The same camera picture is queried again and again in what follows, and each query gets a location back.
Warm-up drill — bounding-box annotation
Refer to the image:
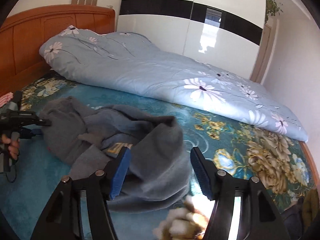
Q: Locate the grey sweater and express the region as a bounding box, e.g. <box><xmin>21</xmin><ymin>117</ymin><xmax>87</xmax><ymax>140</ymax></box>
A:
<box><xmin>39</xmin><ymin>97</ymin><xmax>191</xmax><ymax>213</ymax></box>

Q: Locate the person's left hand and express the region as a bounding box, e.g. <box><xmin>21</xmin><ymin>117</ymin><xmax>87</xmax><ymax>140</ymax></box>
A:
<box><xmin>1</xmin><ymin>134</ymin><xmax>20</xmax><ymax>160</ymax></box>

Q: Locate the pink white striped cloth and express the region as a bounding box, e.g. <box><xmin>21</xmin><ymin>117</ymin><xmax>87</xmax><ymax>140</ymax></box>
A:
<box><xmin>0</xmin><ymin>92</ymin><xmax>14</xmax><ymax>107</ymax></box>

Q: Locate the teal floral bed blanket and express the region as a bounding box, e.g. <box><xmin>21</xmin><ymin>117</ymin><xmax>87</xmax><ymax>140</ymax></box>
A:
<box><xmin>1</xmin><ymin>77</ymin><xmax>316</xmax><ymax>239</ymax></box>

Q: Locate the orange wooden headboard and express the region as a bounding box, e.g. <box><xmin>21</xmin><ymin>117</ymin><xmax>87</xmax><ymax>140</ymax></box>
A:
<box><xmin>1</xmin><ymin>4</ymin><xmax>116</xmax><ymax>95</ymax></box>

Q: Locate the light blue floral duvet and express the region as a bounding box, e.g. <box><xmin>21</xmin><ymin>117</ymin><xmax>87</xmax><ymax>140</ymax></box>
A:
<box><xmin>39</xmin><ymin>25</ymin><xmax>308</xmax><ymax>141</ymax></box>

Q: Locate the wooden door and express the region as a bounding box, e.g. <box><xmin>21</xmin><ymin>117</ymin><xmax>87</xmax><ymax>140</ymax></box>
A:
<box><xmin>250</xmin><ymin>24</ymin><xmax>276</xmax><ymax>83</ymax></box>

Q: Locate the white black-striped wardrobe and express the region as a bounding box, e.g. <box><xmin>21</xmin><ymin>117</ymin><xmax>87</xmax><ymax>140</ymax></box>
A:
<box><xmin>117</xmin><ymin>0</ymin><xmax>266</xmax><ymax>79</ymax></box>

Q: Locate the green hanging plant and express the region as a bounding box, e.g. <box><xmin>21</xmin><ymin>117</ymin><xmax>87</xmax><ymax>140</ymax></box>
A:
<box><xmin>265</xmin><ymin>0</ymin><xmax>283</xmax><ymax>24</ymax></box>

